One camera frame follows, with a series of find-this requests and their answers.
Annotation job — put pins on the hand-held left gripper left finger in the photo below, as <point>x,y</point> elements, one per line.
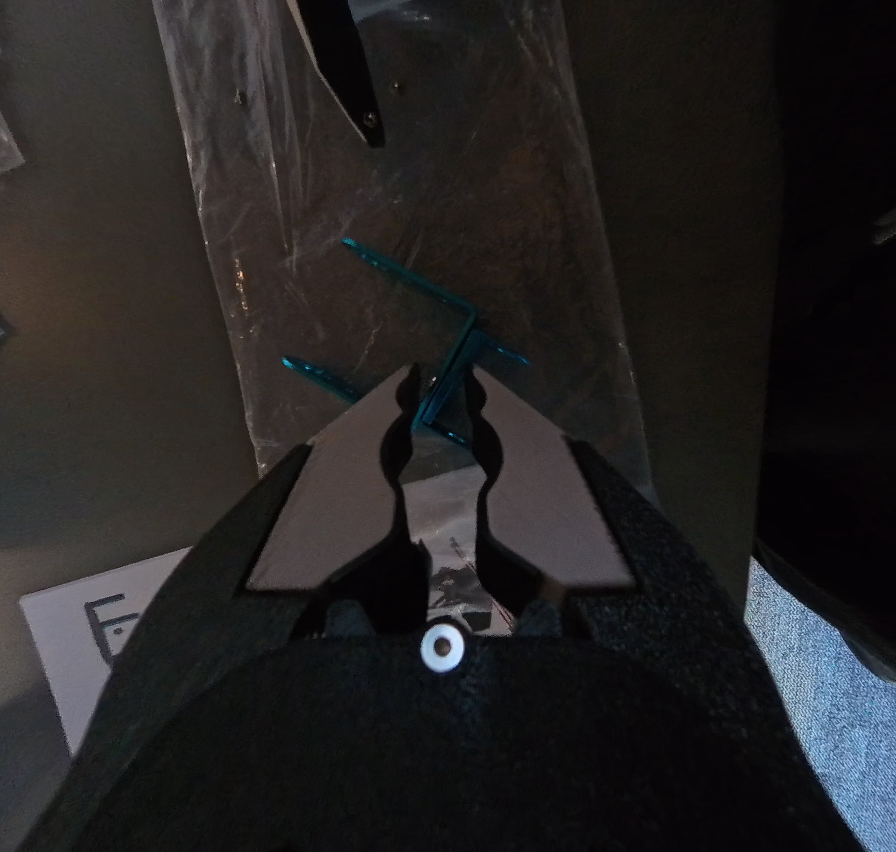
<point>329,516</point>

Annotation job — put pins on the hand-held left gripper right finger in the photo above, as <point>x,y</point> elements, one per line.
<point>553,516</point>

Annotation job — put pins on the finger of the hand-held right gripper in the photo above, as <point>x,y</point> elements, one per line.
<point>336,47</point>

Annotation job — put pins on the short blue U bracket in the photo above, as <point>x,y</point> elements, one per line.
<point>500,349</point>

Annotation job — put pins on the long blue U bracket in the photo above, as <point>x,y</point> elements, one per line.
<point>420,285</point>

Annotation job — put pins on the assembly instruction booklet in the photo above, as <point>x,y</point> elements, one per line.
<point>70,621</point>

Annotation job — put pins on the person's dark clothing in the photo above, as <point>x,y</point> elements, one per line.
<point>833,306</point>

